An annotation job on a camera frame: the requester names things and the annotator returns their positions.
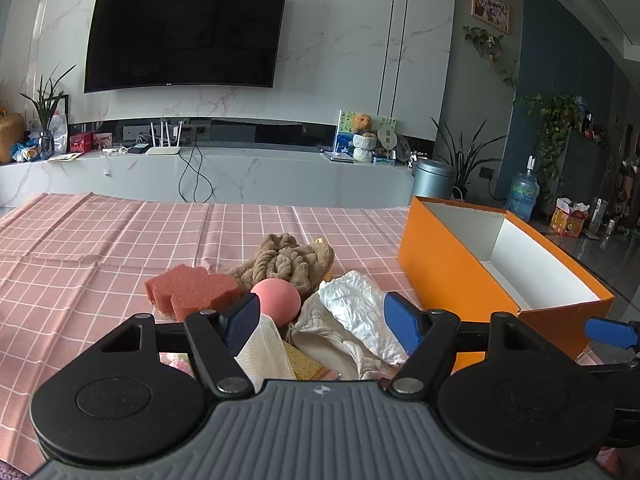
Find colourful gift box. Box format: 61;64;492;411
550;197;590;238

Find white wifi router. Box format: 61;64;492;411
146;119;183;155

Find green plant in vase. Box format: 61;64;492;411
22;66;75;160

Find black router cable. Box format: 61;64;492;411
177;138;215;205

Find orange cardboard box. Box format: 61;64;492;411
398;197;614;359

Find white paper towel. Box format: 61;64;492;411
235;314;296;392

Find red sponge block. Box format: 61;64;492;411
144;264;241;322

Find blue water bottle jug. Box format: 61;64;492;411
506;155;540;222

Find brown teddy bear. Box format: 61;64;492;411
352;113;373;136

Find marble tv cabinet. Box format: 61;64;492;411
1;148;412;208

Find brown knitted rope toy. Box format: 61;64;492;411
229;233;335;300

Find grey metal trash can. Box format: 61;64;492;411
411;158;456;200

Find potted green floor plant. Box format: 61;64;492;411
432;119;506;202

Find black wall television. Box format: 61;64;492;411
84;0;285;93

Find pink checkered tablecloth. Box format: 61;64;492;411
1;193;412;472

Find white paper cloth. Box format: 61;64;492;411
318;271;408;366

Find pink foam ball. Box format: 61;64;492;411
250;278;302;327

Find hanging ivy plant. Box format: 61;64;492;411
524;93;580;202

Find red tin box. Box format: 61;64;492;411
68;132;94;154

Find framed wall picture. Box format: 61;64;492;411
471;0;511;35

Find golden round vase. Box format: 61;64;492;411
0;108;25;164

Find yellow sponge pad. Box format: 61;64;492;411
283;341;341;382

